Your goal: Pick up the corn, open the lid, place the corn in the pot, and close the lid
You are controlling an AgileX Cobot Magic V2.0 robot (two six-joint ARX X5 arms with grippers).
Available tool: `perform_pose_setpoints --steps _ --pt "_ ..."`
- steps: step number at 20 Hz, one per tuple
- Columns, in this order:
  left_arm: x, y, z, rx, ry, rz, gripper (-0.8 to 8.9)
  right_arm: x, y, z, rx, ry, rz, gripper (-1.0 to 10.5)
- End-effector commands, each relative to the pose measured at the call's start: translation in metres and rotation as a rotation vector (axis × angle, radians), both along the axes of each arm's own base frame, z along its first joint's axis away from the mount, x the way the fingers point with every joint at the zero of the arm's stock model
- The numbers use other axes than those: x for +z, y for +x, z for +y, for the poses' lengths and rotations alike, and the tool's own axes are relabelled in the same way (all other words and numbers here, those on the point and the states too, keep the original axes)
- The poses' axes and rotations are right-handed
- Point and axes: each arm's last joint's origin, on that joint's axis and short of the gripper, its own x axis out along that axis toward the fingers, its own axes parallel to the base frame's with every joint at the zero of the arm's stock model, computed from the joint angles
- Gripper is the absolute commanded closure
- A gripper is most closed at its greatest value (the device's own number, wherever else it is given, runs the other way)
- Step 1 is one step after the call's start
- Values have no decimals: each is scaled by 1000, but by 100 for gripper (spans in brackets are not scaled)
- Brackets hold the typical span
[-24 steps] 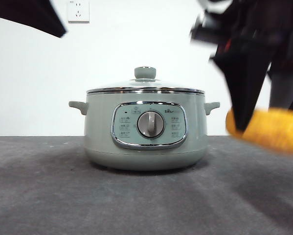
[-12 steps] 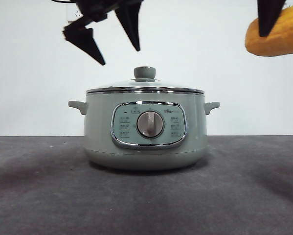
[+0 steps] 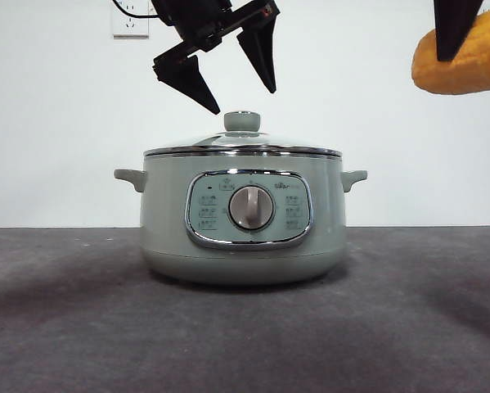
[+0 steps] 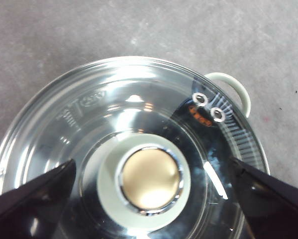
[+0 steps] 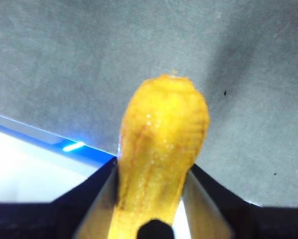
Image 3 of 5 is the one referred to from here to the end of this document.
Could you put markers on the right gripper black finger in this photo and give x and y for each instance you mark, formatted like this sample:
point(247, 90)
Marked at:
point(453, 28)

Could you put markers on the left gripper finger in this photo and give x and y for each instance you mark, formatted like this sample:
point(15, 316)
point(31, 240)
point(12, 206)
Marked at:
point(189, 79)
point(262, 53)

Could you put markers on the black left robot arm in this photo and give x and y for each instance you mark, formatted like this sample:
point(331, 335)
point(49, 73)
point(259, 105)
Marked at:
point(187, 16)

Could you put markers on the sage green electric cooking pot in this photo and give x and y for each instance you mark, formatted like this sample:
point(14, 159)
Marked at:
point(167, 229)

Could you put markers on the yellow corn cob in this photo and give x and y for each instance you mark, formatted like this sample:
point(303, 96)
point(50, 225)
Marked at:
point(473, 69)

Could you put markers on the glass lid with green knob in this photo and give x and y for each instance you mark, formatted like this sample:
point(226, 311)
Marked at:
point(242, 121)

